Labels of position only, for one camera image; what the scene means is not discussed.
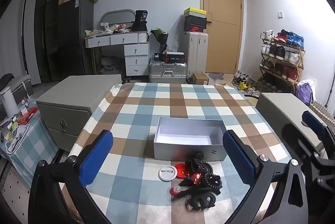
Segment wicker basket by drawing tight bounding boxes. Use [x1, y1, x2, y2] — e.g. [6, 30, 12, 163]
[309, 101, 335, 133]

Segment black spiral hair tie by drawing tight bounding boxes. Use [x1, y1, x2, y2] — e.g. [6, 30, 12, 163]
[199, 161, 223, 189]

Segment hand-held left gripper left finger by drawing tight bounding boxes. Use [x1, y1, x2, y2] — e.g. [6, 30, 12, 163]
[28, 130, 113, 224]

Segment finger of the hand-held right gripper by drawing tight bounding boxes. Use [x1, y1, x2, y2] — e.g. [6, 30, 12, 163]
[301, 111, 335, 159]
[281, 123, 318, 162]

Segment blue checked cartoon cloth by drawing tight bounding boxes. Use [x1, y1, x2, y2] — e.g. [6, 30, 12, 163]
[0, 106, 59, 183]

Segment white perforated board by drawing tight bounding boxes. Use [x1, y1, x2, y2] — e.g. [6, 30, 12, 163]
[0, 161, 37, 224]

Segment plaid tablecloth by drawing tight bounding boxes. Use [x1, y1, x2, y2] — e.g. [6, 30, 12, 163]
[59, 82, 294, 224]

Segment grey clothes pile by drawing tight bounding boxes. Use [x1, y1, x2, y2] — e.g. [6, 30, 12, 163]
[101, 55, 125, 75]

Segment dark wardrobe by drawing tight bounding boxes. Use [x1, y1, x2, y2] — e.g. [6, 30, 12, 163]
[34, 0, 79, 83]

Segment wooden door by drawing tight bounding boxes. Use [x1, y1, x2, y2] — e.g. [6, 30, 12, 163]
[200, 0, 244, 74]

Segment dark wrapped flower bouquet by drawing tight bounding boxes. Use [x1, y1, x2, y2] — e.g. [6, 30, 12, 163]
[150, 28, 169, 53]

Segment yellow shoe box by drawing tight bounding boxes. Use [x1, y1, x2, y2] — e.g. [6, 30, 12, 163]
[184, 7, 207, 17]

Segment black scrunchie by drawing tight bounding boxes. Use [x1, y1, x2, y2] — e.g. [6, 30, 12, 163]
[186, 152, 206, 169]

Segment wooden shoe rack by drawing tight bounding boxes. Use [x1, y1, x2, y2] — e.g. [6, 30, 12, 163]
[258, 30, 305, 94]

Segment rows of shoes on rack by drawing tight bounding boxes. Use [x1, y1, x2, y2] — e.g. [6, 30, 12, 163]
[259, 30, 304, 91]

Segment black hair clip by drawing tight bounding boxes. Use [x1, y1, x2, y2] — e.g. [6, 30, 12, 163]
[178, 179, 210, 197]

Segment white cylinder appliance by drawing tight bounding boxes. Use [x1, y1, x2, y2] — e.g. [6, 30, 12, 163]
[0, 86, 20, 118]

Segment grey nightstand with drawers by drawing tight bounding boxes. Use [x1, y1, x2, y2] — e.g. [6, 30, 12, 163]
[36, 74, 122, 152]

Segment black claw clip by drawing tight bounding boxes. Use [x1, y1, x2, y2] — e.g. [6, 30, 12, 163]
[185, 194, 216, 211]

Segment side table clutter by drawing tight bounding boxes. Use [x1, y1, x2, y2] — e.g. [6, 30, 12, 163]
[0, 105, 39, 142]

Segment pile of loose shoes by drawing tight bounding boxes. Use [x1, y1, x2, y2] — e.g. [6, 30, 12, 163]
[232, 71, 261, 97]

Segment white upright suitcase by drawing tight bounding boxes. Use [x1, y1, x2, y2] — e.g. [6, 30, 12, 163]
[182, 31, 209, 80]

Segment desk clutter pile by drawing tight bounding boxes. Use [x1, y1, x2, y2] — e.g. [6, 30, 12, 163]
[85, 22, 133, 37]

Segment silver aluminium suitcase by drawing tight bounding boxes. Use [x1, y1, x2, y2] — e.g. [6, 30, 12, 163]
[149, 58, 187, 84]

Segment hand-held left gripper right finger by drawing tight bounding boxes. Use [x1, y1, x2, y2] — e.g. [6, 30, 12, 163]
[222, 130, 312, 224]

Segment purple bag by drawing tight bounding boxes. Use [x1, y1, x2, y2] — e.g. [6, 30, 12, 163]
[296, 82, 314, 105]

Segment black box with red edges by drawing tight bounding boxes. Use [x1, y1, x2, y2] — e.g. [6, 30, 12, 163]
[164, 51, 186, 63]

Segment closed cardboard box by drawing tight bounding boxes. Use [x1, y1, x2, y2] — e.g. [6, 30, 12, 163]
[193, 73, 210, 85]

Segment grey fabric bin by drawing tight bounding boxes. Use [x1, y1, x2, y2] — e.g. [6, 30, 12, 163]
[0, 73, 34, 109]

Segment white round badge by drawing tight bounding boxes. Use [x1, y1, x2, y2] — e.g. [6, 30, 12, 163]
[158, 166, 176, 182]

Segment arched grey mirror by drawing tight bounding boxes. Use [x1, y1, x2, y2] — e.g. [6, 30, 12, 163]
[100, 9, 136, 29]

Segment red round badge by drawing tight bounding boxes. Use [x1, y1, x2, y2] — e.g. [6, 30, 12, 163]
[175, 163, 191, 179]

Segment black box with label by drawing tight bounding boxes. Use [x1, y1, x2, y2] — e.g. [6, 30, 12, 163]
[131, 10, 149, 32]

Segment grey cabinet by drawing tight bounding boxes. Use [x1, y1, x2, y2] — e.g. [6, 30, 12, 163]
[255, 93, 326, 151]

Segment red and black shoe box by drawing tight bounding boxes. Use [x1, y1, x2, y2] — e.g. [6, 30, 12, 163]
[184, 24, 207, 32]

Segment white vanity desk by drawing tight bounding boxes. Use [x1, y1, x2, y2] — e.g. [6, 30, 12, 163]
[84, 32, 150, 76]

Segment silver box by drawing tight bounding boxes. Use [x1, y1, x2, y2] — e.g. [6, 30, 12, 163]
[153, 117, 227, 162]

